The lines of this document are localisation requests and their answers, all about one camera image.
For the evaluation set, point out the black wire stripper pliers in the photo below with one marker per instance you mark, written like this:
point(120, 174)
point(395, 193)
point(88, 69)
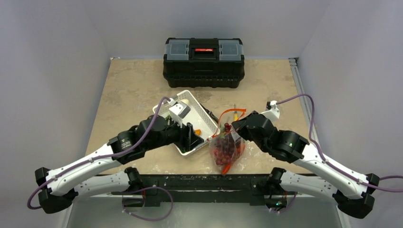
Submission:
point(211, 115)

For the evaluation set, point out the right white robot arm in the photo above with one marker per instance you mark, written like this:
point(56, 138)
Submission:
point(351, 191)

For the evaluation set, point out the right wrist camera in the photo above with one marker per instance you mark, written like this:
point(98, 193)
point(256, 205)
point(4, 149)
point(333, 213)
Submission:
point(272, 111)

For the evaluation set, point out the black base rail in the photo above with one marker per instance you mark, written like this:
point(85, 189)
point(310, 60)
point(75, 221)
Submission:
point(254, 189)

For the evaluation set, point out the orange plastic carrot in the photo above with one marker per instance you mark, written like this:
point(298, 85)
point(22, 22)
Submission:
point(230, 161)

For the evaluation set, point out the yellow handled screwdriver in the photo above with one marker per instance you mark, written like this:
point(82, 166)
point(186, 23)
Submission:
point(235, 113)

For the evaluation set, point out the red grape bunch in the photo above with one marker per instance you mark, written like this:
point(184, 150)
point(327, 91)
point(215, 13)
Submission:
point(224, 144)

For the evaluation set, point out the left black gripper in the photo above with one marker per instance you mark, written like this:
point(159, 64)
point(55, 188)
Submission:
point(188, 140)

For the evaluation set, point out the clear zip top bag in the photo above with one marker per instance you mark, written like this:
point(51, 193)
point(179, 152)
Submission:
point(225, 117)

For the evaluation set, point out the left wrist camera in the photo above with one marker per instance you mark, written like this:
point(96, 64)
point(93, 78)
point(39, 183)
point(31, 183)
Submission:
point(178, 112)

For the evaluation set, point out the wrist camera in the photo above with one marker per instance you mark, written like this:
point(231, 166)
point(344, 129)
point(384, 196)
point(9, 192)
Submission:
point(272, 111)
point(178, 112)

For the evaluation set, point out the white plastic basket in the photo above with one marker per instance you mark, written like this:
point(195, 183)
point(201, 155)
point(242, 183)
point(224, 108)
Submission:
point(197, 117)

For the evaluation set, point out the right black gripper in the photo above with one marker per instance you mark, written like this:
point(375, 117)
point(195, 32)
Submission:
point(243, 126)

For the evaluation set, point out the black plastic toolbox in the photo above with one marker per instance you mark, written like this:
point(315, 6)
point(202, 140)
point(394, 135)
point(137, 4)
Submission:
point(203, 62)

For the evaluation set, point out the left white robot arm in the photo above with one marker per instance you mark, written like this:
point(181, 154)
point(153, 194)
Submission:
point(58, 188)

